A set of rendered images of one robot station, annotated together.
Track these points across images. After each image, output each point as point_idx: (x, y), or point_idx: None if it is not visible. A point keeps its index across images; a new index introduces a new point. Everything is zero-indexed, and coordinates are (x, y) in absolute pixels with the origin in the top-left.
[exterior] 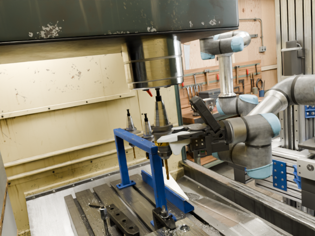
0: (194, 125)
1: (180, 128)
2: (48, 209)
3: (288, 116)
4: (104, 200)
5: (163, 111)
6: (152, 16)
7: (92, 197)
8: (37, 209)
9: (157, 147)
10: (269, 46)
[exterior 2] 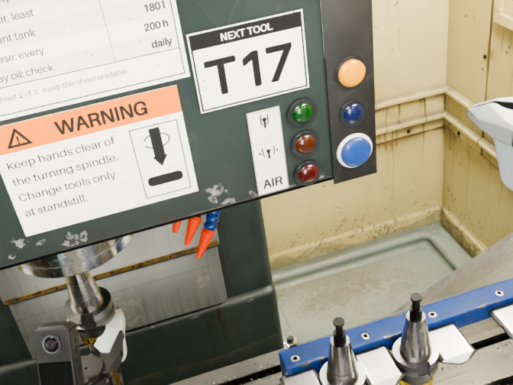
0: (88, 369)
1: (101, 345)
2: (506, 276)
3: None
4: (449, 364)
5: (66, 286)
6: None
7: (473, 336)
8: (501, 257)
9: (284, 367)
10: None
